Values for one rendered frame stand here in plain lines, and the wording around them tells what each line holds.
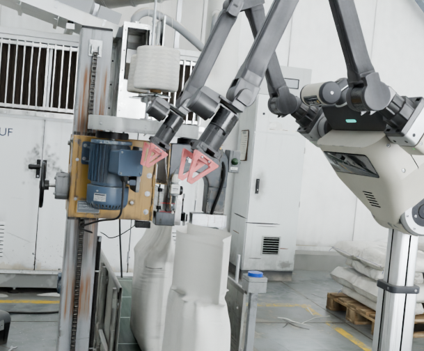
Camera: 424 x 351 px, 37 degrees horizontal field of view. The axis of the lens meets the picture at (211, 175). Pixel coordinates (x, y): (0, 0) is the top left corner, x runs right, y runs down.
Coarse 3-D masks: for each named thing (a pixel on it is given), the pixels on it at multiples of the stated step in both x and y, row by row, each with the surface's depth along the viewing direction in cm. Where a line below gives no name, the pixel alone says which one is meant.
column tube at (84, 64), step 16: (80, 32) 246; (96, 32) 242; (112, 32) 244; (80, 48) 241; (80, 64) 241; (80, 80) 242; (96, 80) 243; (80, 96) 242; (96, 96) 244; (80, 112) 243; (96, 112) 244; (80, 128) 243; (96, 224) 248; (64, 240) 254; (80, 240) 246; (96, 240) 248; (64, 256) 246; (80, 256) 247; (64, 272) 246; (64, 288) 246; (80, 288) 248; (64, 304) 247; (80, 304) 248; (64, 320) 247; (80, 320) 249; (64, 336) 248; (80, 336) 249
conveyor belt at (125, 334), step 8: (120, 280) 419; (128, 280) 421; (128, 288) 398; (128, 296) 380; (128, 304) 361; (120, 312) 344; (128, 312) 346; (120, 320) 329; (128, 320) 330; (120, 328) 316; (128, 328) 317; (120, 336) 303; (128, 336) 304; (120, 344) 292; (128, 344) 293; (136, 344) 294
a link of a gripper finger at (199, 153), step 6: (198, 144) 150; (198, 150) 147; (204, 150) 150; (198, 156) 148; (204, 156) 148; (192, 162) 148; (204, 162) 149; (210, 162) 149; (192, 168) 149; (210, 168) 149; (216, 168) 149; (192, 174) 149; (198, 174) 150; (204, 174) 150; (192, 180) 150
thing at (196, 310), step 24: (192, 240) 213; (216, 240) 206; (192, 264) 213; (216, 264) 206; (192, 288) 213; (216, 288) 205; (168, 312) 231; (192, 312) 210; (216, 312) 209; (168, 336) 228; (192, 336) 207; (216, 336) 207
